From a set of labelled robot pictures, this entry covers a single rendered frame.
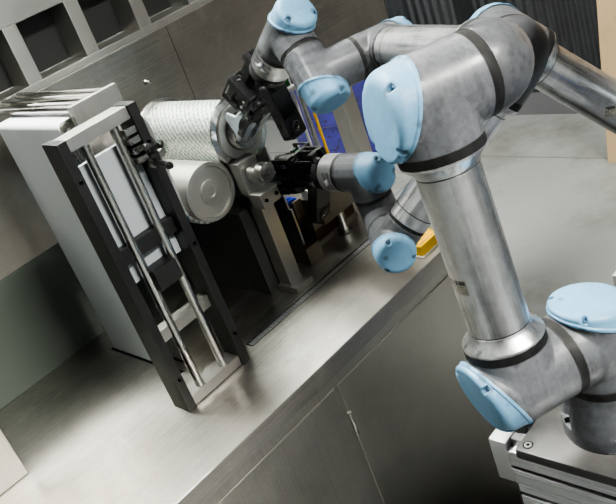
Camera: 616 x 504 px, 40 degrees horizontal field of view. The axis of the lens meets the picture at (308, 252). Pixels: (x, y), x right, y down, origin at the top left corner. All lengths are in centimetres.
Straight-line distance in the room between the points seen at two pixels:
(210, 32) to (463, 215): 117
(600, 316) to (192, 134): 91
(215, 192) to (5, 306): 50
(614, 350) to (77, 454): 95
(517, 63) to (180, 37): 114
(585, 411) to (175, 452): 67
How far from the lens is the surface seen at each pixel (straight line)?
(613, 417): 129
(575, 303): 123
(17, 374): 189
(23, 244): 184
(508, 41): 106
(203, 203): 167
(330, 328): 161
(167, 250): 147
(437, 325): 181
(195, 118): 173
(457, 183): 105
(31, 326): 188
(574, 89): 160
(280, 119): 154
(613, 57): 389
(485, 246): 108
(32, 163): 166
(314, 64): 138
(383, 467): 177
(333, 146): 457
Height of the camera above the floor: 174
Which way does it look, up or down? 26 degrees down
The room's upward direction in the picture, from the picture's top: 21 degrees counter-clockwise
